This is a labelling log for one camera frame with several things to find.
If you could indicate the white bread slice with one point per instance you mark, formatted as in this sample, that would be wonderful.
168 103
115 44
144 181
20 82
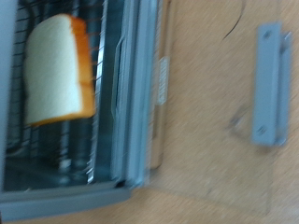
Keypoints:
56 71

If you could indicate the silver toaster oven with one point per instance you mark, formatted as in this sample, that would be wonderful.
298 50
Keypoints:
134 93

